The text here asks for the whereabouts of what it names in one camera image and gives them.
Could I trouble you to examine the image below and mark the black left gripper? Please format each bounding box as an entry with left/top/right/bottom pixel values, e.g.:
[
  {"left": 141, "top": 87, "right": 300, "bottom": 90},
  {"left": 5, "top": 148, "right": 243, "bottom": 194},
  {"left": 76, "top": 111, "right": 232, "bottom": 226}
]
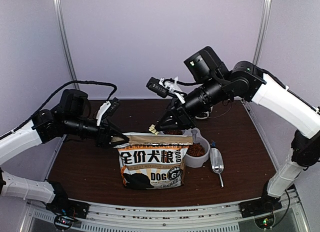
[{"left": 64, "top": 114, "right": 129, "bottom": 149}]

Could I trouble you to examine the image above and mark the gold binder clip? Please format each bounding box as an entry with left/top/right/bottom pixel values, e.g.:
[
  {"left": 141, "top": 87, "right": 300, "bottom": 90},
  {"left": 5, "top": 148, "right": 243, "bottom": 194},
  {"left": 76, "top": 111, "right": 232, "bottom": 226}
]
[{"left": 148, "top": 124, "right": 159, "bottom": 135}]

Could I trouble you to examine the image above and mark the dog food bag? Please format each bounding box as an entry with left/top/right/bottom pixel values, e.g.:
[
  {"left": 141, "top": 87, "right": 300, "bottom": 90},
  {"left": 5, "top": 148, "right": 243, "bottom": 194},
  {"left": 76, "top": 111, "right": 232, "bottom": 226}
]
[{"left": 116, "top": 132, "right": 193, "bottom": 190}]

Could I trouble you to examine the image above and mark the metal scoop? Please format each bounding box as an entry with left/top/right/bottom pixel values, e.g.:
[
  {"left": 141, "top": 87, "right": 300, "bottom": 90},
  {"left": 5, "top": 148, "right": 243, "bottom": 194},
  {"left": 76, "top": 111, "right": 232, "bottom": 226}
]
[{"left": 209, "top": 148, "right": 224, "bottom": 188}]

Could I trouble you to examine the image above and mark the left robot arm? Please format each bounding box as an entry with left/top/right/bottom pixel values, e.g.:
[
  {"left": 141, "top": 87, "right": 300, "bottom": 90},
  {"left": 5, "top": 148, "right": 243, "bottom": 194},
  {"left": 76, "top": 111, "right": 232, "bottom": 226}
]
[{"left": 0, "top": 89, "right": 129, "bottom": 214}]

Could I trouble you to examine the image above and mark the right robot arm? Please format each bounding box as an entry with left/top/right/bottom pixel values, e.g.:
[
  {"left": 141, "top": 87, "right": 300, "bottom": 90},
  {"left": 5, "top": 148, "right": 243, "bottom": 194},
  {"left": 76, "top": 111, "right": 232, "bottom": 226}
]
[{"left": 147, "top": 46, "right": 320, "bottom": 213}]

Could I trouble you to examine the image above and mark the grey double pet bowl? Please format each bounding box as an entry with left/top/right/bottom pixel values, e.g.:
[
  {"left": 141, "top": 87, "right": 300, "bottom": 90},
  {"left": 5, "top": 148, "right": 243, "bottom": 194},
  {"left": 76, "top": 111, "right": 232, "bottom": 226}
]
[{"left": 160, "top": 128, "right": 210, "bottom": 168}]

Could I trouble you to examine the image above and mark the patterned white mug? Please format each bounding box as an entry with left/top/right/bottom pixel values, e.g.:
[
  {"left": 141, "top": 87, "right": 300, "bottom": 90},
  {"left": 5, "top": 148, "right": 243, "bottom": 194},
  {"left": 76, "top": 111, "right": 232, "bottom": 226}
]
[{"left": 195, "top": 111, "right": 212, "bottom": 120}]

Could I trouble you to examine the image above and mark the brown dog kibble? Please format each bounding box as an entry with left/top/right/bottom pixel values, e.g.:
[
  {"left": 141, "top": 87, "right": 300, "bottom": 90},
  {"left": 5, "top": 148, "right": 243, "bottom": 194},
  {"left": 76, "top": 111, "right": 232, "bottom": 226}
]
[{"left": 163, "top": 130, "right": 205, "bottom": 157}]

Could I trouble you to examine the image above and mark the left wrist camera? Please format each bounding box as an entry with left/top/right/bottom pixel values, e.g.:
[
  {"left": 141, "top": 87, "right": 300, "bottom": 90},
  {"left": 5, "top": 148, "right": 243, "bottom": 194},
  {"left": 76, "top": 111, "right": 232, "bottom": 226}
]
[{"left": 96, "top": 97, "right": 120, "bottom": 126}]

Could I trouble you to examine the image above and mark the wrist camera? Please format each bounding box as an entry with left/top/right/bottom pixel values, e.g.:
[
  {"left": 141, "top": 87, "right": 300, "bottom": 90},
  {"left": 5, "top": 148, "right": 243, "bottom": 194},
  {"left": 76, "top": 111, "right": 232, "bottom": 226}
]
[
  {"left": 96, "top": 97, "right": 120, "bottom": 126},
  {"left": 146, "top": 77, "right": 187, "bottom": 104}
]

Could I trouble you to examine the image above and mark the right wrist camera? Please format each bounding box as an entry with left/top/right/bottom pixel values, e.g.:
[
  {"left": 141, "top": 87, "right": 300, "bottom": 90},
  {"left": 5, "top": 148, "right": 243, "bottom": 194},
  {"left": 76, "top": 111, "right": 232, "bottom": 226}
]
[{"left": 146, "top": 77, "right": 187, "bottom": 104}]

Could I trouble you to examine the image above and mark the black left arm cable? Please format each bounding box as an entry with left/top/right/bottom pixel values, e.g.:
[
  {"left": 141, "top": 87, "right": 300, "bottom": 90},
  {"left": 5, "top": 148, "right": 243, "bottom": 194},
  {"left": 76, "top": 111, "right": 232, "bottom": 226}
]
[{"left": 0, "top": 80, "right": 118, "bottom": 140}]

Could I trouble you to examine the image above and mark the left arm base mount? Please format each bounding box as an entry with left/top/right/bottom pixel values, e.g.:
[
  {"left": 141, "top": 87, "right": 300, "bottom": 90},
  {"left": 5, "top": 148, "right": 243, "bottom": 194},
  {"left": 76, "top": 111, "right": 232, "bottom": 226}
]
[{"left": 43, "top": 200, "right": 90, "bottom": 230}]

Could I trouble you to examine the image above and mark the front aluminium rail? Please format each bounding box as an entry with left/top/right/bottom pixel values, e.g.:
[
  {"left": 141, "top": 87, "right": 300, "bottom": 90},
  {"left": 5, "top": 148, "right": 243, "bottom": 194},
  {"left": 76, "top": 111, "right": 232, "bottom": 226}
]
[{"left": 24, "top": 191, "right": 308, "bottom": 232}]

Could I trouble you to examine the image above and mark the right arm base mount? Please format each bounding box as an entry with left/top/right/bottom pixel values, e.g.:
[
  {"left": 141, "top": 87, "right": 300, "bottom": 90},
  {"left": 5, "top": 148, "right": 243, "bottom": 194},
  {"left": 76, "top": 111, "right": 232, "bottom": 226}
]
[{"left": 239, "top": 198, "right": 283, "bottom": 229}]

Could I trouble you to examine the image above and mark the left aluminium frame post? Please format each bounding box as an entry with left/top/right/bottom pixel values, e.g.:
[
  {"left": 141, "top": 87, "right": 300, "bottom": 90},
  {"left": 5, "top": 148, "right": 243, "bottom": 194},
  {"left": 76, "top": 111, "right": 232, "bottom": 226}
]
[{"left": 53, "top": 0, "right": 77, "bottom": 81}]

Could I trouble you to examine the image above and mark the aluminium frame post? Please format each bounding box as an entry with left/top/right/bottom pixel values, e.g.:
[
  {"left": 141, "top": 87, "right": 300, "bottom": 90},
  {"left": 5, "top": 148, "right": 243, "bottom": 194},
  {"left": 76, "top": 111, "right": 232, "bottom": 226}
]
[
  {"left": 53, "top": 0, "right": 77, "bottom": 81},
  {"left": 252, "top": 0, "right": 272, "bottom": 65}
]

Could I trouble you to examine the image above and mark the right aluminium frame post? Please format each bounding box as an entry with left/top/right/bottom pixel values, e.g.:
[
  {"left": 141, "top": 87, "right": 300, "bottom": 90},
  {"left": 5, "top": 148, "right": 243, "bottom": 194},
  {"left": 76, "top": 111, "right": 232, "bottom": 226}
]
[{"left": 252, "top": 0, "right": 272, "bottom": 65}]

